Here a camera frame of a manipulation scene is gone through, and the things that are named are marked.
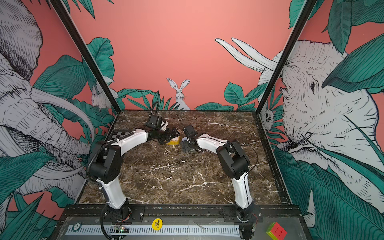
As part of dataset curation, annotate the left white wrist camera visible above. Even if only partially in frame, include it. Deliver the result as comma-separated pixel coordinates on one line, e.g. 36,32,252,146
161,121,169,131

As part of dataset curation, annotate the small green circuit board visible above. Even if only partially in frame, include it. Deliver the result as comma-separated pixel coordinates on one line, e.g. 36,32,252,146
113,226,130,234

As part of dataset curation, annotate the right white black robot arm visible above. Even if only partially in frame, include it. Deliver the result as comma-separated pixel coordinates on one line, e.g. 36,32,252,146
183,125,254,221

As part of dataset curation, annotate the black mounting rail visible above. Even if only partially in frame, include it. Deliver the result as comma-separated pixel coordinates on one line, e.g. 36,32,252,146
60,204,303,224

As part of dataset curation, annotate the black frame post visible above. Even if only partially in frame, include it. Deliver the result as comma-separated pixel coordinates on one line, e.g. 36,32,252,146
256,0,317,115
50,0,121,114

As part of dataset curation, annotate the white slotted cable duct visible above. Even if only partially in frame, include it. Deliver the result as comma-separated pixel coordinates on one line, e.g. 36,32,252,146
65,225,240,237

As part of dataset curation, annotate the left black frame post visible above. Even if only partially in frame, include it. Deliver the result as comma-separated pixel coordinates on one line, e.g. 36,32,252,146
50,0,121,114

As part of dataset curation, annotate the light blue small alarm clock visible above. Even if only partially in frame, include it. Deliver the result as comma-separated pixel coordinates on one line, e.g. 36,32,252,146
181,141,194,153

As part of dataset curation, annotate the black white checkerboard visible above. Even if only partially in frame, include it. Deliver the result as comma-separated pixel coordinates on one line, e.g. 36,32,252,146
108,130,131,141

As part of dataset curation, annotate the yellow round sticker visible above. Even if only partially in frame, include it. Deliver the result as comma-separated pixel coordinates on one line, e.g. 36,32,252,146
152,218,163,231

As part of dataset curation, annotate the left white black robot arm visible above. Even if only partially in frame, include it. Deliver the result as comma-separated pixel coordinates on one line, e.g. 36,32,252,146
86,128,180,209

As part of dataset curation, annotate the yellow rectangular alarm clock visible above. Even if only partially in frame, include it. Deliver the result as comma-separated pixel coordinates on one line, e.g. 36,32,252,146
166,136,181,146

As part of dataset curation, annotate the right black frame post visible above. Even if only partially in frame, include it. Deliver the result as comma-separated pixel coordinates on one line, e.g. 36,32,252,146
256,0,317,115

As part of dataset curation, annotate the colourful rubik cube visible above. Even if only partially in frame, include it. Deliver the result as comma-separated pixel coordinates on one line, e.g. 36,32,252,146
266,222,287,240

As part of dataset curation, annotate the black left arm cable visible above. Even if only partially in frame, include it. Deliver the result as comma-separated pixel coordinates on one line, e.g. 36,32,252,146
99,191,127,240

